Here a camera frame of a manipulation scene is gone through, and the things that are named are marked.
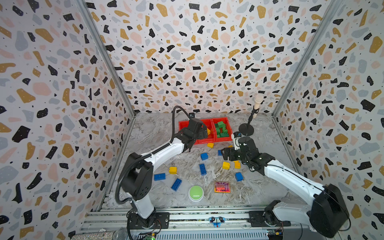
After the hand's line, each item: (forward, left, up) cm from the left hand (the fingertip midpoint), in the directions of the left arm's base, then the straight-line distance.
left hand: (201, 126), depth 88 cm
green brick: (+15, -15, -16) cm, 27 cm away
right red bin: (+10, -20, -15) cm, 27 cm away
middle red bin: (+13, -7, -13) cm, 20 cm away
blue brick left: (-23, +24, -18) cm, 38 cm away
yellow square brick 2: (-19, +17, -17) cm, 31 cm away
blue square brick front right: (-23, -23, -20) cm, 38 cm away
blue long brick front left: (-27, +14, -18) cm, 36 cm away
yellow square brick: (-17, -15, -17) cm, 28 cm away
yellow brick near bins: (-1, -7, -20) cm, 21 cm away
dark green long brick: (+10, -13, -17) cm, 24 cm away
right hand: (-13, -14, -3) cm, 19 cm away
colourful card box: (-29, -11, -18) cm, 36 cm away
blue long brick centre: (-19, -1, -19) cm, 26 cm away
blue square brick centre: (-8, -2, -21) cm, 22 cm away
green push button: (-32, +4, -17) cm, 37 cm away
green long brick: (+8, -17, -17) cm, 25 cm away
